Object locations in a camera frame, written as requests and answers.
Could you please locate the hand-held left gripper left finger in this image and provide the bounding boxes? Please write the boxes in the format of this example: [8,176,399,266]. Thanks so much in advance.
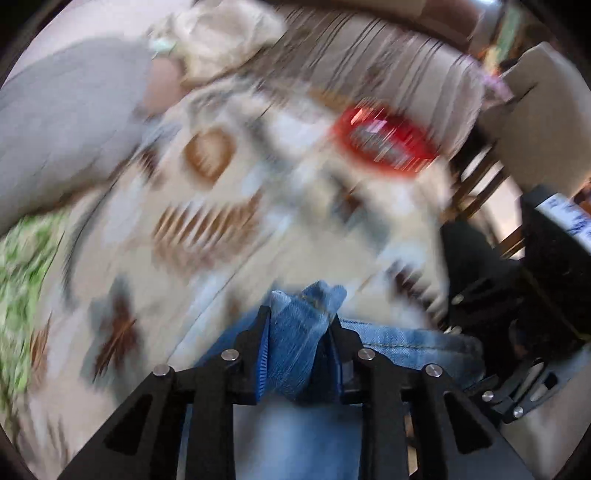
[58,305,273,480]

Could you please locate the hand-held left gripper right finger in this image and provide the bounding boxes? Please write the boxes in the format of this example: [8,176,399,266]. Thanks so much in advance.
[325,316,536,480]

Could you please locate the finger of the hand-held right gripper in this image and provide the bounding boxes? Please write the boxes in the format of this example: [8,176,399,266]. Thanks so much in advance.
[445,272,527,335]
[466,355,561,424]

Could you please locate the blue denim pants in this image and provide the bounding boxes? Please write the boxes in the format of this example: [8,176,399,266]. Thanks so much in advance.
[180,281,485,480]

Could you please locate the leaf print blanket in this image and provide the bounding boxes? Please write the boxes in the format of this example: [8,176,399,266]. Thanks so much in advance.
[9,83,458,467]

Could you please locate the beige wooden chair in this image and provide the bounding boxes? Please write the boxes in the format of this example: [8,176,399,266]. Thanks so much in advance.
[450,41,589,259]

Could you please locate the red glass dish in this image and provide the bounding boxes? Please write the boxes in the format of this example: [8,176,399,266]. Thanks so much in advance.
[331,106,440,180]

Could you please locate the green checkered quilt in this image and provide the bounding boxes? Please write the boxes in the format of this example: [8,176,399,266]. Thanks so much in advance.
[0,211,71,416]

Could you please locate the pink pillow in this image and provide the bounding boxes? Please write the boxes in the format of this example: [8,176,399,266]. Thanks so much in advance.
[142,59,186,117]

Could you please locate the grey quilted pillow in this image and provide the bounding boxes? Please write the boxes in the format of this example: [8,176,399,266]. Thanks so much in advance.
[0,37,160,223]

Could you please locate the cream crumpled cloth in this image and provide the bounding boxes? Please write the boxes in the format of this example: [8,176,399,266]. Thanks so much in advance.
[148,4,289,89]

